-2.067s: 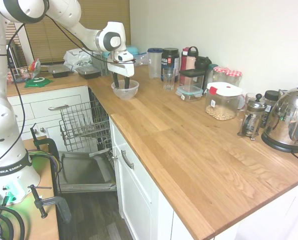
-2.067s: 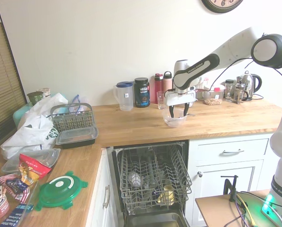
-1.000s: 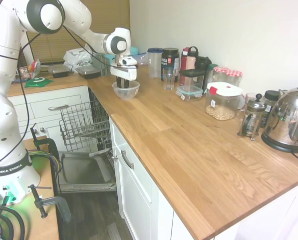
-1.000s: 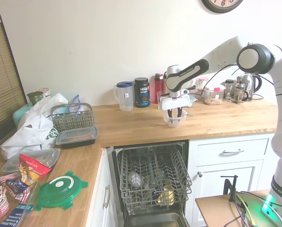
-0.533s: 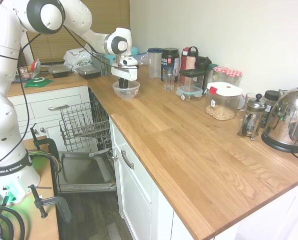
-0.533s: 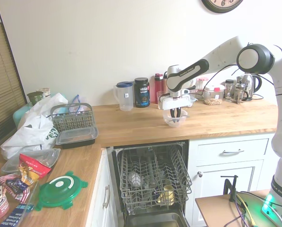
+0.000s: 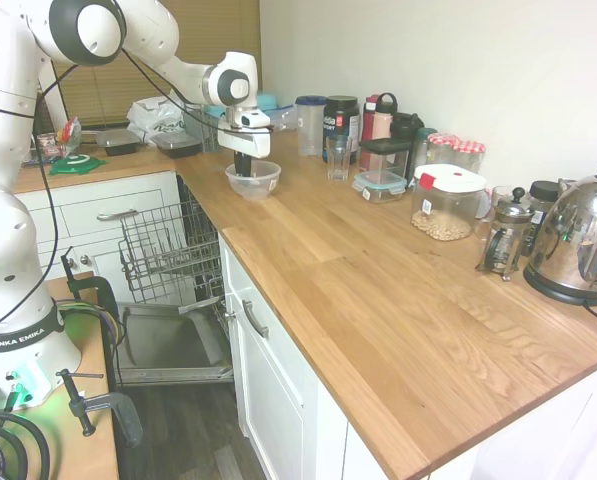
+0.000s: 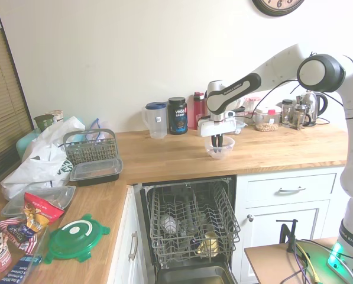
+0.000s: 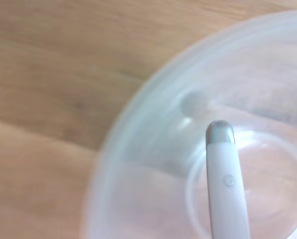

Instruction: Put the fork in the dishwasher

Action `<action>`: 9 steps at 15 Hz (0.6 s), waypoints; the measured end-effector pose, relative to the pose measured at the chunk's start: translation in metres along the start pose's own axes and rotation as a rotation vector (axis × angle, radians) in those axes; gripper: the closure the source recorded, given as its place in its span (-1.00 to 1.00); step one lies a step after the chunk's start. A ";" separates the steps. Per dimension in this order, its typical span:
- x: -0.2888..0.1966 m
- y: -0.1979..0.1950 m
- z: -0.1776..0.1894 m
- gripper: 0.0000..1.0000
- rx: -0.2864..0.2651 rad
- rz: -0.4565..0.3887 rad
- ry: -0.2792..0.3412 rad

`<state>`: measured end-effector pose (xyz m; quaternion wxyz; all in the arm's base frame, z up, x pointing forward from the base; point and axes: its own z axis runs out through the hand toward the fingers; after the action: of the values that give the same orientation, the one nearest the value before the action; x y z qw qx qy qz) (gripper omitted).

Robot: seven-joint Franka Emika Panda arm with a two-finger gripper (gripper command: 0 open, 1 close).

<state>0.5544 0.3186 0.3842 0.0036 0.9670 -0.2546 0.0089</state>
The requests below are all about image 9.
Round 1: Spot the white-handled fork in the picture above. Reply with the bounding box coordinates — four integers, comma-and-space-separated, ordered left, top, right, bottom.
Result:
205, 119, 252, 239

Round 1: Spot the translucent plastic bowl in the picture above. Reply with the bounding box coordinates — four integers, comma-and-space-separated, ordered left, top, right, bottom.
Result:
85, 9, 297, 239

